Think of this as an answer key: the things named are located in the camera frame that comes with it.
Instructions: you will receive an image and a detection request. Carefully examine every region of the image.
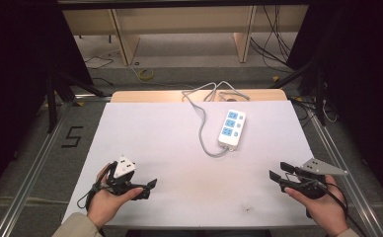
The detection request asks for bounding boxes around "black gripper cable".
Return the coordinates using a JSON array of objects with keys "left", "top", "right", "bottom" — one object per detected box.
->
[
  {"left": 76, "top": 182, "right": 110, "bottom": 212},
  {"left": 322, "top": 182, "right": 369, "bottom": 237}
]

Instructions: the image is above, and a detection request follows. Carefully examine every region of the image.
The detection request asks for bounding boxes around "black curtain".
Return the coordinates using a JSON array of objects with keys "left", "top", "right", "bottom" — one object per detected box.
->
[
  {"left": 0, "top": 0, "right": 95, "bottom": 205},
  {"left": 286, "top": 0, "right": 383, "bottom": 211}
]

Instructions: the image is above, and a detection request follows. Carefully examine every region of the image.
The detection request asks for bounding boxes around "black metal stand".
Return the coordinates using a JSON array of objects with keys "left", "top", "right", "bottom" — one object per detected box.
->
[
  {"left": 270, "top": 58, "right": 329, "bottom": 127},
  {"left": 45, "top": 71, "right": 113, "bottom": 134}
]

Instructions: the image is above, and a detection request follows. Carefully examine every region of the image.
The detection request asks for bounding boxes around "aluminium floor rail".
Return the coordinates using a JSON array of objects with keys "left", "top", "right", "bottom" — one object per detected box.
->
[
  {"left": 304, "top": 107, "right": 380, "bottom": 237},
  {"left": 0, "top": 98, "right": 75, "bottom": 237}
]

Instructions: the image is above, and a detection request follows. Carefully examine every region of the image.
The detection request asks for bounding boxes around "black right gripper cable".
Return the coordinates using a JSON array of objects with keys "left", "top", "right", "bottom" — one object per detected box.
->
[{"left": 322, "top": 182, "right": 369, "bottom": 237}]

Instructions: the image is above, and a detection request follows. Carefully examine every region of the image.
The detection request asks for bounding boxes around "white table sheet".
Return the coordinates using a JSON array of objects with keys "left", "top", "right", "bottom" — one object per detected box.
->
[{"left": 61, "top": 100, "right": 316, "bottom": 229}]

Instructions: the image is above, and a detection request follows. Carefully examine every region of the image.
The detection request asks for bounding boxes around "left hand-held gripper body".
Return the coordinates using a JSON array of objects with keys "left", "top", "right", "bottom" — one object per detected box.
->
[{"left": 105, "top": 155, "right": 148, "bottom": 197}]

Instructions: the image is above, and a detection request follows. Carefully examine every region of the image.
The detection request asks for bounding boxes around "bundle of black cables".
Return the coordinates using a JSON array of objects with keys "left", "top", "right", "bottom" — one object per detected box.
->
[{"left": 249, "top": 5, "right": 300, "bottom": 74}]

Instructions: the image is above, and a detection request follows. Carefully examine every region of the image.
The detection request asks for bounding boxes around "thin black floor cable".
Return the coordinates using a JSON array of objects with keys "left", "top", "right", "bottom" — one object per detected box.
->
[{"left": 83, "top": 53, "right": 115, "bottom": 87}]

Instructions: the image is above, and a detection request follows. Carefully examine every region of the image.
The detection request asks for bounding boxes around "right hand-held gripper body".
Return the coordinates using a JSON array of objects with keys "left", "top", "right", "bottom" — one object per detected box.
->
[{"left": 279, "top": 157, "right": 348, "bottom": 200}]

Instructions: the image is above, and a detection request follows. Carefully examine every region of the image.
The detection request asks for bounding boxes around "white power strip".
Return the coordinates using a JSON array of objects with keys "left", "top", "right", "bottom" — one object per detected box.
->
[{"left": 217, "top": 109, "right": 248, "bottom": 148}]

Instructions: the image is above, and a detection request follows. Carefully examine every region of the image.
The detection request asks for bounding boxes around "yellow tape roll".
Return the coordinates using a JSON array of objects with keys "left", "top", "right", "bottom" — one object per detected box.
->
[{"left": 137, "top": 67, "right": 155, "bottom": 82}]

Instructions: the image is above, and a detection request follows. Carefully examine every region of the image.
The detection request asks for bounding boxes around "person's left hand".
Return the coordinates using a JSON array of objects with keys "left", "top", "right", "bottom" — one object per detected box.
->
[{"left": 87, "top": 163, "right": 145, "bottom": 228}]

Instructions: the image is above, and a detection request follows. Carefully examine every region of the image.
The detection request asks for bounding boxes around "person's right hand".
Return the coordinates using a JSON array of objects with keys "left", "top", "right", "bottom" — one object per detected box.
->
[{"left": 283, "top": 175, "right": 349, "bottom": 237}]

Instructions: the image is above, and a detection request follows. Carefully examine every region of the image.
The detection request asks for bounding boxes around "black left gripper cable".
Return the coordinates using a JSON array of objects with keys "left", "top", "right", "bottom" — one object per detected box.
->
[{"left": 76, "top": 182, "right": 110, "bottom": 212}]

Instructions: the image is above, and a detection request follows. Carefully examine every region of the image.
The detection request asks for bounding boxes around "grey power strip cable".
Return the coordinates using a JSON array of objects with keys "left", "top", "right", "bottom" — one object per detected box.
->
[{"left": 181, "top": 80, "right": 252, "bottom": 159}]

